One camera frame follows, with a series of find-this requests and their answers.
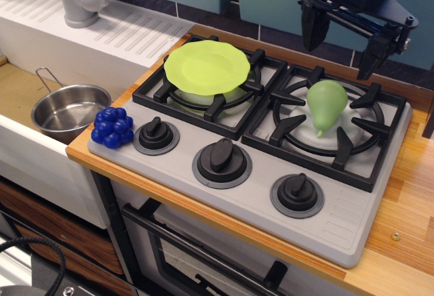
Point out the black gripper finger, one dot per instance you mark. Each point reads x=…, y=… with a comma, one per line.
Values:
x=380, y=46
x=315, y=24

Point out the green toy pear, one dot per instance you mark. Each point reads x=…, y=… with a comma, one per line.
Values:
x=326, y=100

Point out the blue toy blueberry cluster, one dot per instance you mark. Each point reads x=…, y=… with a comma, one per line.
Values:
x=112, y=128

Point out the lime green plastic plate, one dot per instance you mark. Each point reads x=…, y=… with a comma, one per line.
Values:
x=207, y=68

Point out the white toy sink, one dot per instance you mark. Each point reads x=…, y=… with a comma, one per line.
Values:
x=112, y=53

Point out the small steel pot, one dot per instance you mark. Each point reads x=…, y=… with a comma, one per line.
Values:
x=64, y=113

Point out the black right burner grate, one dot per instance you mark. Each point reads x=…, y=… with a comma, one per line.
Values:
x=361, y=147

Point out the black burner grate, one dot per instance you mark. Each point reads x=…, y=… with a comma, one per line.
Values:
x=226, y=114
x=361, y=147

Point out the black left burner grate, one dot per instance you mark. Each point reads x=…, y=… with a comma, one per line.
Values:
x=226, y=114

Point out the black right stove knob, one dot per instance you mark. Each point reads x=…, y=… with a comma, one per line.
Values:
x=297, y=196

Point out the black stove knob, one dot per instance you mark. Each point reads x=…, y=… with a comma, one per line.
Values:
x=297, y=196
x=222, y=165
x=156, y=137

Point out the black middle stove knob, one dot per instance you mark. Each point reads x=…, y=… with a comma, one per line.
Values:
x=222, y=165

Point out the grey toy stove top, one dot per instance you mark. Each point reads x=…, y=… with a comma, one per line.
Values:
x=338, y=232

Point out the black left stove knob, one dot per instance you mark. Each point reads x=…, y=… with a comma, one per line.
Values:
x=156, y=137

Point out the toy oven door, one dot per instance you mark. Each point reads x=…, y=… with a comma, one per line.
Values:
x=192, y=258

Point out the wooden drawer front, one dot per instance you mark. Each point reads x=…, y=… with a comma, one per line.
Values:
x=90, y=255

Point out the black oven door handle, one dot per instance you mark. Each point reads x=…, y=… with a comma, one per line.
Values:
x=268, y=286

